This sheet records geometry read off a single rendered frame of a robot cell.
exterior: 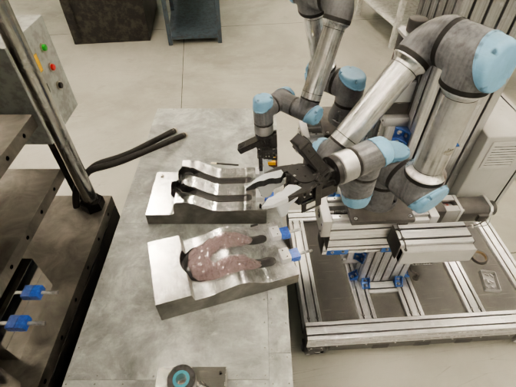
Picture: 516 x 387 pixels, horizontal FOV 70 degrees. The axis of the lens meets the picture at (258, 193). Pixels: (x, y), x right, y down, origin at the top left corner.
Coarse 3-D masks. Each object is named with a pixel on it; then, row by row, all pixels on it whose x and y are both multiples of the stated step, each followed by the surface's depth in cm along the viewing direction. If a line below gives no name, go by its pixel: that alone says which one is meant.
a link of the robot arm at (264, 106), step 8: (256, 96) 134; (264, 96) 133; (256, 104) 132; (264, 104) 132; (272, 104) 134; (256, 112) 134; (264, 112) 133; (272, 112) 136; (256, 120) 137; (264, 120) 136; (272, 120) 138
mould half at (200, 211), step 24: (216, 168) 166; (240, 168) 166; (168, 192) 159; (216, 192) 156; (240, 192) 156; (168, 216) 151; (192, 216) 151; (216, 216) 151; (240, 216) 151; (264, 216) 151
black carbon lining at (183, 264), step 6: (252, 240) 142; (258, 240) 142; (264, 240) 142; (180, 252) 131; (180, 258) 131; (186, 258) 135; (264, 258) 136; (270, 258) 136; (180, 264) 130; (186, 264) 133; (264, 264) 135; (270, 264) 135; (186, 270) 131; (192, 276) 129
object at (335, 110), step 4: (332, 104) 164; (336, 104) 159; (332, 108) 162; (336, 108) 160; (340, 108) 158; (344, 108) 157; (348, 108) 157; (332, 112) 162; (336, 112) 160; (340, 112) 159; (344, 112) 158; (348, 112) 158; (328, 116) 166; (332, 116) 162; (336, 116) 161; (340, 116) 160; (344, 116) 159; (328, 120) 166; (332, 120) 163; (336, 120) 162; (340, 120) 160; (332, 124) 164; (336, 124) 162
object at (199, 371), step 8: (160, 368) 107; (168, 368) 107; (192, 368) 107; (200, 368) 107; (208, 368) 107; (216, 368) 107; (224, 368) 107; (160, 376) 106; (200, 376) 106; (208, 376) 106; (216, 376) 106; (224, 376) 106; (160, 384) 104; (200, 384) 105; (208, 384) 104; (216, 384) 104; (224, 384) 104
